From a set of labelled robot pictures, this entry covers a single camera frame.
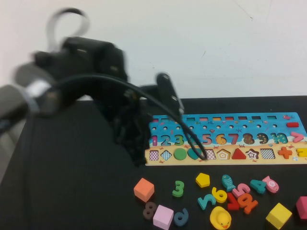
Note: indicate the magenta cube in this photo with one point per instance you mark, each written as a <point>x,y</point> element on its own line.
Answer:
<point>302,207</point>

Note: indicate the green circle piece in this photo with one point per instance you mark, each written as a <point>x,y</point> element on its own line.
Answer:
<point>180,154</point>

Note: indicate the yellow rubber duck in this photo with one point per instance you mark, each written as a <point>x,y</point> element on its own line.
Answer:
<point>220,219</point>

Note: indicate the red number seven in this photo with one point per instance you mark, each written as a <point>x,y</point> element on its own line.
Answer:
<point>232,202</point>

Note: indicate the pink number five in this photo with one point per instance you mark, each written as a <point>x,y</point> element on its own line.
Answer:
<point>241,190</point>

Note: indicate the grey-blue number nine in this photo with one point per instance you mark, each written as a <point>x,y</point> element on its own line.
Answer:
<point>181,217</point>

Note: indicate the colourful wooden puzzle board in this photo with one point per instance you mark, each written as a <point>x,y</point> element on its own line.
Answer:
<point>239,124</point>

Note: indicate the pink cube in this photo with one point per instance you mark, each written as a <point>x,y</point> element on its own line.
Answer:
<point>163,216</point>

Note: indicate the red rectangular block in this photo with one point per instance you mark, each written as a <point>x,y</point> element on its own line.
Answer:
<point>292,124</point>

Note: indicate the teal number four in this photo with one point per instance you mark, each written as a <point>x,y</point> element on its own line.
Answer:
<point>257,186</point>

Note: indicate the brown number eight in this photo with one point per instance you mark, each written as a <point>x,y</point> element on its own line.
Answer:
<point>149,210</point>

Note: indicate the yellow pentagon piece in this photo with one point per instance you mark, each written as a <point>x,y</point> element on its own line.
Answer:
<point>203,180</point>

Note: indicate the teal wooden fish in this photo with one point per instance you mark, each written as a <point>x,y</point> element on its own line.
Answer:
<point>228,183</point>

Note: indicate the red triangle piece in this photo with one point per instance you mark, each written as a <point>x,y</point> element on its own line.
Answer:
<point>238,154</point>

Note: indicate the pink wooden fish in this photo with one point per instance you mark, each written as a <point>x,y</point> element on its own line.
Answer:
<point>271,184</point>

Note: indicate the teal heart piece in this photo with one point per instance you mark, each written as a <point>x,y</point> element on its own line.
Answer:
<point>193,154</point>

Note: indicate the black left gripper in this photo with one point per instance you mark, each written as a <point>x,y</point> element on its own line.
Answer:
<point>115,100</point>

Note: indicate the yellow cube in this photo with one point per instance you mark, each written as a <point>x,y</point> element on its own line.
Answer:
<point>278,215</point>

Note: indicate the pink greater-than sign piece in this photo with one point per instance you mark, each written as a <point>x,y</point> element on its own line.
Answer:
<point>297,137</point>

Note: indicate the orange plus sign piece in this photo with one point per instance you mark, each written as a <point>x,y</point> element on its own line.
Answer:
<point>285,152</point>

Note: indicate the green number three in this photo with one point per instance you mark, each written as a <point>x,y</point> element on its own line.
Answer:
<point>178,189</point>

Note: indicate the teal number two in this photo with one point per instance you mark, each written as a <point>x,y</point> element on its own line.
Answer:
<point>206,200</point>

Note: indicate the orange cube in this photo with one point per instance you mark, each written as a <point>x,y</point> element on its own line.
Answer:
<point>144,189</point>

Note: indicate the yellow equals sign piece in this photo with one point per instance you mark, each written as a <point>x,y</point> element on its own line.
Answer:
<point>302,152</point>

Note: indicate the orange number piece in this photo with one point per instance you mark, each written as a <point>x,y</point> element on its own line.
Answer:
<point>247,203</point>

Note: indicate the yellow number six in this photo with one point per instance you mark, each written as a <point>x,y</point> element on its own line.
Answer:
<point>219,195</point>

